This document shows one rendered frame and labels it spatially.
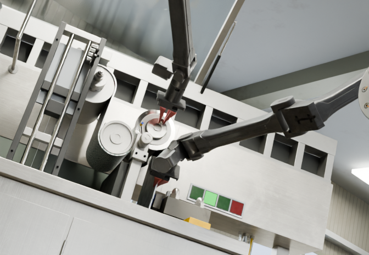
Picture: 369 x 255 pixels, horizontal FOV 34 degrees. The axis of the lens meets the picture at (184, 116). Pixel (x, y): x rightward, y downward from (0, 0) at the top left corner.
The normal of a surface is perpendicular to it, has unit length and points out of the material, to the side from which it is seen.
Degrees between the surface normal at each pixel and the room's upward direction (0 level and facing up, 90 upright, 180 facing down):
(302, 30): 180
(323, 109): 113
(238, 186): 90
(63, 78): 90
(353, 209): 90
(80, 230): 90
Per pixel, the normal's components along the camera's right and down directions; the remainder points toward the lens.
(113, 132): 0.33, -0.32
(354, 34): -0.25, 0.88
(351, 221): 0.64, -0.16
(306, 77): -0.73, -0.44
